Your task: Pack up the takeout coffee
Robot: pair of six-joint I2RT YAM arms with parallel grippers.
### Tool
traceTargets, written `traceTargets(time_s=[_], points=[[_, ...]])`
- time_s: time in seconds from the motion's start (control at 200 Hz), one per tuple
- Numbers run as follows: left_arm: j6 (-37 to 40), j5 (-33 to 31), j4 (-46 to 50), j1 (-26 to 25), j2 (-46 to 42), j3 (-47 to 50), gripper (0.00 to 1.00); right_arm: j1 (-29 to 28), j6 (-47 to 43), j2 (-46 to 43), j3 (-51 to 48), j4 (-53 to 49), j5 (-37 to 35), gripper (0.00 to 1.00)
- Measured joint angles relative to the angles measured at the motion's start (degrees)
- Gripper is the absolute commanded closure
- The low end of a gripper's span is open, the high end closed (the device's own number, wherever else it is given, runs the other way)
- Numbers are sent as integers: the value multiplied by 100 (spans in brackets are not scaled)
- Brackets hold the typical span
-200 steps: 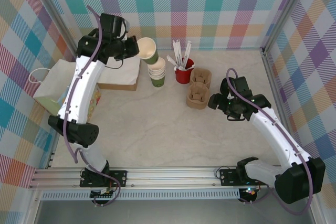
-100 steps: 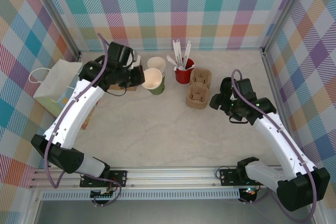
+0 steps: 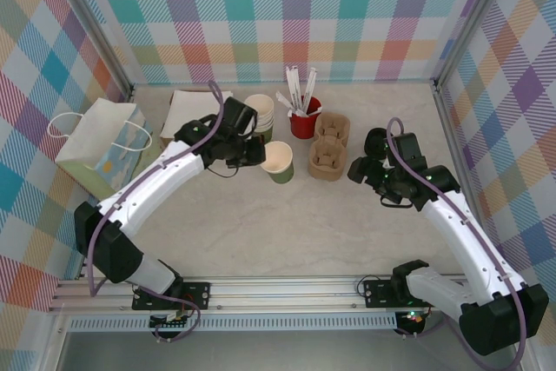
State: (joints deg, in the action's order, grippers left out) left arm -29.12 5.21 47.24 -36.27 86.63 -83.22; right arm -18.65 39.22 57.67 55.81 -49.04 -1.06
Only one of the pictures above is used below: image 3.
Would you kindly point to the single green paper cup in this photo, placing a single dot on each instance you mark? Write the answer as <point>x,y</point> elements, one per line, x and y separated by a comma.
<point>278,158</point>

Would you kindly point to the sky print paper gift bag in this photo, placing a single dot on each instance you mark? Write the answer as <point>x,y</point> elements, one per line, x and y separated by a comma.
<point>100,127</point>

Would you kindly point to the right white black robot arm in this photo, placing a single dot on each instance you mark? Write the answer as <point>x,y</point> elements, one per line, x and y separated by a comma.
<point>469,240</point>

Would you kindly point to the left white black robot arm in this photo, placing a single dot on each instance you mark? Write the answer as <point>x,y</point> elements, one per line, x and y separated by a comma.
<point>143,197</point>

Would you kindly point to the stack of black cup lids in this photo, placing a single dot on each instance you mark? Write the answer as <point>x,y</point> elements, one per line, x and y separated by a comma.
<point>374,141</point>

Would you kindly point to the brown cardboard cup carrier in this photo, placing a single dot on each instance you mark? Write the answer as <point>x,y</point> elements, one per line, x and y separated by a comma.
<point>323,171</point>

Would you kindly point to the stack of green paper cups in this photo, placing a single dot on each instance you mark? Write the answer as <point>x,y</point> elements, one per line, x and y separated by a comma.
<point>265,106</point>

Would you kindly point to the red metal bucket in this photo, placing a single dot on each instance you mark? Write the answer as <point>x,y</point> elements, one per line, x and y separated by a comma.
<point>302,127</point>

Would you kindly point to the white napkin stack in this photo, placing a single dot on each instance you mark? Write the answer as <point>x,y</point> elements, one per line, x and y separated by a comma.
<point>187,110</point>

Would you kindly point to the aluminium side rail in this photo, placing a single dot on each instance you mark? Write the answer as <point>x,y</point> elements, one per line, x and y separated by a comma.
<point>460,171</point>

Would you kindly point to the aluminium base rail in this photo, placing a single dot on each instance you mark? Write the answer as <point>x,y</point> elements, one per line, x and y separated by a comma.
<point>282,293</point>

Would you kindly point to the aluminium frame post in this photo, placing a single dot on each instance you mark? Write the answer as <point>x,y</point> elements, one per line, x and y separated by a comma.
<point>93,28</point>
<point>473,19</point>

